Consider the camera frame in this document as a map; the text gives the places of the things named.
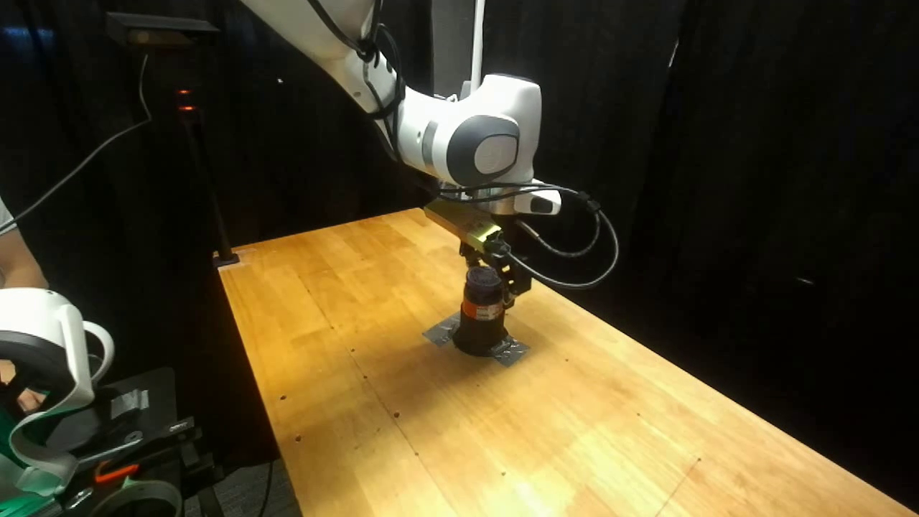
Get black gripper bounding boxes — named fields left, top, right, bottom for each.
left=459, top=226, right=528, bottom=305

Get orange handled clamp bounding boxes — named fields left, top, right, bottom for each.
left=91, top=463, right=140, bottom=485

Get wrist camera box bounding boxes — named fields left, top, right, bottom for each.
left=426, top=187, right=562, bottom=246

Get white vertical pole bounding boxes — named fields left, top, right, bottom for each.
left=464, top=0, right=486, bottom=94

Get white headset device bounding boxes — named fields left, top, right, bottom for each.
left=0, top=286, right=114, bottom=475

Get dark cup with purple base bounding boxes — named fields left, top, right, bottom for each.
left=454, top=266, right=506, bottom=357

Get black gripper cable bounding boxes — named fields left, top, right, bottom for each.
left=457, top=179, right=622, bottom=294

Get black camera tripod stand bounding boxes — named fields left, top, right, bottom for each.
left=103, top=11, right=238, bottom=266

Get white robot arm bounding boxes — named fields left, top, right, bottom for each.
left=240, top=0, right=561, bottom=302

